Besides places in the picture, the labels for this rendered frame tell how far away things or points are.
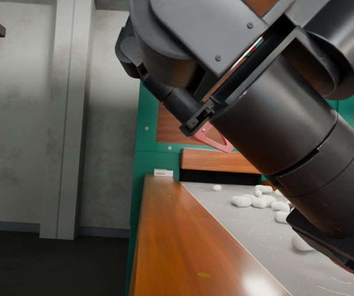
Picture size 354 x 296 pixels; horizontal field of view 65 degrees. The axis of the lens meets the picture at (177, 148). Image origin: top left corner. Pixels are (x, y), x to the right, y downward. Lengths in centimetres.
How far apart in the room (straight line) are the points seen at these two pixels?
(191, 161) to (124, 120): 186
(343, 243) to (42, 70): 297
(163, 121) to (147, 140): 9
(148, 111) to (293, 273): 78
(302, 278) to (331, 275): 4
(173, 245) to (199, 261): 4
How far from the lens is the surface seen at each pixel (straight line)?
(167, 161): 98
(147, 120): 98
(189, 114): 49
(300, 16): 19
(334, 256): 21
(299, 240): 37
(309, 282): 29
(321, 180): 17
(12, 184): 309
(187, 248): 25
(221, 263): 23
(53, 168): 273
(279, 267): 31
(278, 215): 50
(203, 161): 94
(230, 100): 16
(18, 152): 304
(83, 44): 281
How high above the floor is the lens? 85
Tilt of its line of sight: 1 degrees up
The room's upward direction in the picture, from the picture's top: 4 degrees clockwise
